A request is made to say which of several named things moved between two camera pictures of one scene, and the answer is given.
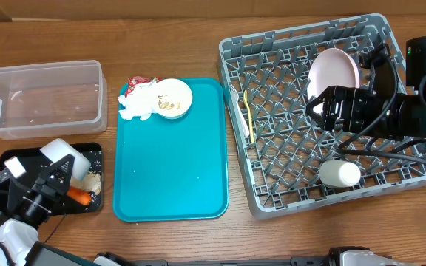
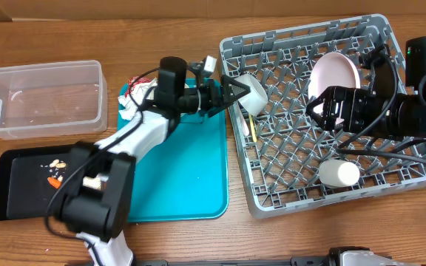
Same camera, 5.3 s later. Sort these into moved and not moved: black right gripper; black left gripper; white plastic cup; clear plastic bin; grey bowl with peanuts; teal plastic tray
Moved: grey bowl with peanuts; black left gripper
Not moved: black right gripper; clear plastic bin; teal plastic tray; white plastic cup
